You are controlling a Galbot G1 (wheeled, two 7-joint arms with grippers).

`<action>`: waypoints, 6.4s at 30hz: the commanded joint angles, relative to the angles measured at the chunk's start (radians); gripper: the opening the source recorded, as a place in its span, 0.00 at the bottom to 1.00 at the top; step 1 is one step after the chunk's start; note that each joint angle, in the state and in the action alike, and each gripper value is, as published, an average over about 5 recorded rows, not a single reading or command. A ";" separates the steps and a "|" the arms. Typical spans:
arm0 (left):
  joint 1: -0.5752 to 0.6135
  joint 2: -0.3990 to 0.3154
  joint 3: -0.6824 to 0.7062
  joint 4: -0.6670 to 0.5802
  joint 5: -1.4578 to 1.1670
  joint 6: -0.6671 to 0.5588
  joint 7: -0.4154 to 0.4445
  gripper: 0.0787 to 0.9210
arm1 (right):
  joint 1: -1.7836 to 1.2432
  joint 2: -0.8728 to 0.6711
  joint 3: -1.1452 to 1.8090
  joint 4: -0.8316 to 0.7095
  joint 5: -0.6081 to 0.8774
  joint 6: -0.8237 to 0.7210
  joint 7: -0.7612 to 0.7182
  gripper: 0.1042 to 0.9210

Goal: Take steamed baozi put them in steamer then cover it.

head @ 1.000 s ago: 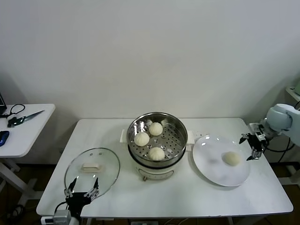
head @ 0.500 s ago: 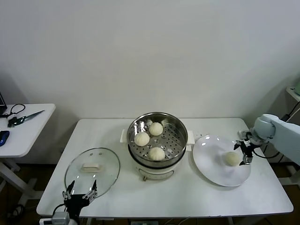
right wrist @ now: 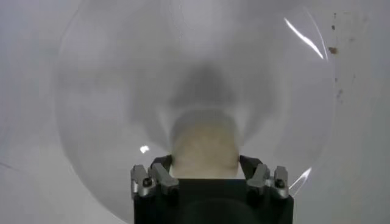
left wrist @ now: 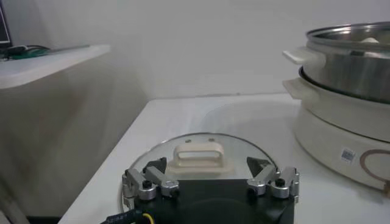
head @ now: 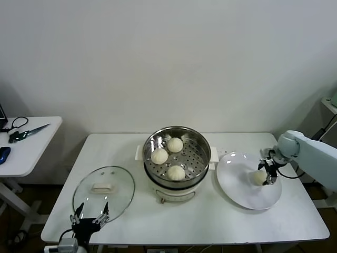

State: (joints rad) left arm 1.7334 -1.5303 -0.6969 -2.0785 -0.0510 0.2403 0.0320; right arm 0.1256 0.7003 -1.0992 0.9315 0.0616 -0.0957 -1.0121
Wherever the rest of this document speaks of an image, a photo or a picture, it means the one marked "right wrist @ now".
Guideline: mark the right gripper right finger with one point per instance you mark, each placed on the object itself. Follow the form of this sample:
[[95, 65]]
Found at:
[[259, 176]]

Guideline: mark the white steamed baozi bun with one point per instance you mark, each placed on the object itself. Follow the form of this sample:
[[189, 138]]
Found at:
[[204, 146]]

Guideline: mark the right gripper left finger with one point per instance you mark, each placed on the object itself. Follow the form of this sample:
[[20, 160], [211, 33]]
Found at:
[[166, 178]]

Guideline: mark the white round plate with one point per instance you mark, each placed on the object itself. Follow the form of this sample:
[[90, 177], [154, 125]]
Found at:
[[122, 76]]

